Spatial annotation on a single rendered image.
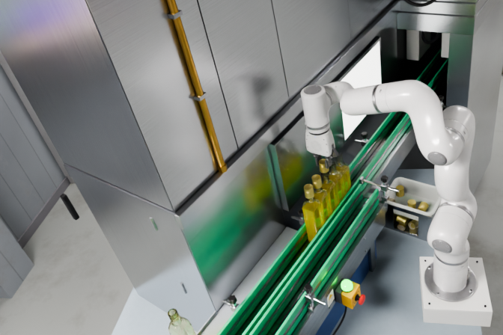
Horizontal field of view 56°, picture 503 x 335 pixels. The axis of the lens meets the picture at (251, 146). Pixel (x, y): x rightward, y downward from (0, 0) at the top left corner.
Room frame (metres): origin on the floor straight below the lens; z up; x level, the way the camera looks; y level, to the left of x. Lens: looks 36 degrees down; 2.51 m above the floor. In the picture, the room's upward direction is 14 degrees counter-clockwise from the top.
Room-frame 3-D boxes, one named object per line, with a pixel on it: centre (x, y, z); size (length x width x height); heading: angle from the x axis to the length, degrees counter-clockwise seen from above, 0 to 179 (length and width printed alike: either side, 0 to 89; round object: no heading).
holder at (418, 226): (1.45, -0.61, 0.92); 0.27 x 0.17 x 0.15; 45
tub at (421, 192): (1.43, -0.63, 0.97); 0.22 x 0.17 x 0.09; 45
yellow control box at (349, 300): (1.07, -0.22, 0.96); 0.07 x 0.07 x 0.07; 45
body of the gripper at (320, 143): (1.38, -0.25, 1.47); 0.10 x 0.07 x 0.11; 45
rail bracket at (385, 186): (1.42, -0.48, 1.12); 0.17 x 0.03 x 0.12; 45
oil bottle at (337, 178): (1.41, -0.29, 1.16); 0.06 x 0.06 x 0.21; 45
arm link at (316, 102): (1.38, -0.25, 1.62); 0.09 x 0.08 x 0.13; 135
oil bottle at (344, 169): (1.46, -0.33, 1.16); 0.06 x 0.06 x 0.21; 46
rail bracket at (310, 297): (0.96, -0.08, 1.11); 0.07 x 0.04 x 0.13; 45
